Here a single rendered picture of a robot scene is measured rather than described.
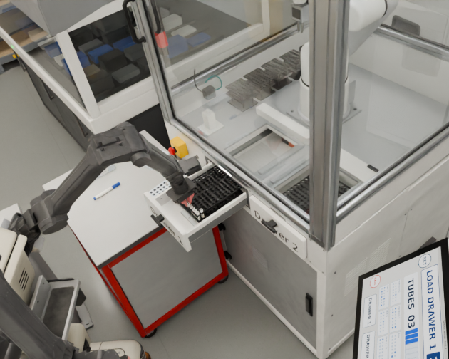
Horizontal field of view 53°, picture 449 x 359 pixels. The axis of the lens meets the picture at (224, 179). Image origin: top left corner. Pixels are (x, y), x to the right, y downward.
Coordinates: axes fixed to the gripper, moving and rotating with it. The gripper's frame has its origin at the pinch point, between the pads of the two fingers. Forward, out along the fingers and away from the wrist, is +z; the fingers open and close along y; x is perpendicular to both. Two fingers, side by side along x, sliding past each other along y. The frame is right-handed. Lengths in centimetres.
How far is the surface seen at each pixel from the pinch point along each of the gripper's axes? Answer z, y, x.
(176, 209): 8.0, -3.3, 7.5
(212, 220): 4.7, 3.1, -10.4
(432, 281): -23, 23, -86
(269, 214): 0.8, 18.5, -26.8
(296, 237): 1.1, 18.3, -40.8
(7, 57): 83, -1, 370
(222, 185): 3.6, 15.9, -0.5
